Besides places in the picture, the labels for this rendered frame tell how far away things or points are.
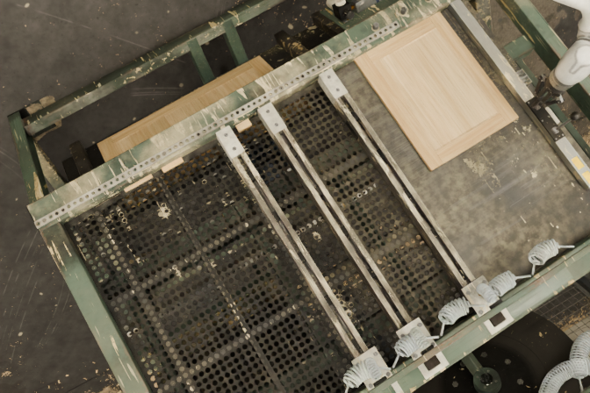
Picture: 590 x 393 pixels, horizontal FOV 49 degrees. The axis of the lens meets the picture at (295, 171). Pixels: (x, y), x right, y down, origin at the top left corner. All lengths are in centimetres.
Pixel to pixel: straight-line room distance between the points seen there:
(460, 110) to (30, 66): 195
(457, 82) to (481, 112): 16
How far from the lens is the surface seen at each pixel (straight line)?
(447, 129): 267
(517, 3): 298
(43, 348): 430
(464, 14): 289
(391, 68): 273
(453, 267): 248
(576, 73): 235
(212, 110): 259
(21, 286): 394
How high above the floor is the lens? 299
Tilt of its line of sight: 47 degrees down
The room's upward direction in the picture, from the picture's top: 139 degrees clockwise
